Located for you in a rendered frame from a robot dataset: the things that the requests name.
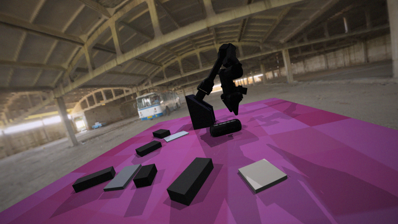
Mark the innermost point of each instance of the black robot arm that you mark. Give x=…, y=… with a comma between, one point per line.
x=227, y=58

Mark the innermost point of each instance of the white flat rectangular plate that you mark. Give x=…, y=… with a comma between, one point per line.
x=175, y=136

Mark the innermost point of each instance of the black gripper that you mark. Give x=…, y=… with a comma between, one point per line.
x=231, y=99

